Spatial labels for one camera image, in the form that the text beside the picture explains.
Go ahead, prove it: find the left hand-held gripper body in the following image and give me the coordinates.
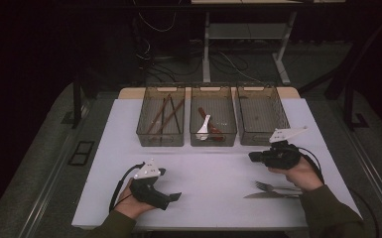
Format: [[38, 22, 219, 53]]
[[128, 159, 172, 211]]

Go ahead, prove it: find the brown wooden spoon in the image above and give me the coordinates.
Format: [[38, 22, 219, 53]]
[[197, 107, 226, 142]]

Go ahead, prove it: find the person's left hand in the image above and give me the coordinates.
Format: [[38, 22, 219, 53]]
[[113, 179, 157, 221]]

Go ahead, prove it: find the grey transparent storage bin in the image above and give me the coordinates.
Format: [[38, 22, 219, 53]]
[[136, 86, 187, 148], [236, 84, 293, 147], [190, 85, 238, 148]]

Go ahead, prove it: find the white metal desk frame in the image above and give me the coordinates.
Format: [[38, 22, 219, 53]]
[[201, 11, 298, 86]]

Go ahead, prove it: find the black metal stand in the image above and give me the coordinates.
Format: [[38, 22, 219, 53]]
[[341, 19, 370, 132], [61, 70, 92, 130]]

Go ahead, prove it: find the white ceramic spoon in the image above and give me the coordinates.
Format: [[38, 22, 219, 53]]
[[195, 114, 212, 142]]

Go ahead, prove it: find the thin black floor cable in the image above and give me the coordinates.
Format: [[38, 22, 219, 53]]
[[348, 187, 380, 238]]

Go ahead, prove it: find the white board sheet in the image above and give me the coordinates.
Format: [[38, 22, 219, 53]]
[[71, 97, 366, 231]]

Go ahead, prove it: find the bundle of cables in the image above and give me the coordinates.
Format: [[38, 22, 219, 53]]
[[132, 0, 262, 84]]

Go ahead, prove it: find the person's right hand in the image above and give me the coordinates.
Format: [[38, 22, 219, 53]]
[[268, 158, 324, 192]]

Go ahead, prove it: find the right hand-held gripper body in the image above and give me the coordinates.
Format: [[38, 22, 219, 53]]
[[261, 126, 310, 171]]

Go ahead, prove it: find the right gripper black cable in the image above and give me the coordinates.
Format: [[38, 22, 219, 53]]
[[297, 146, 325, 184]]

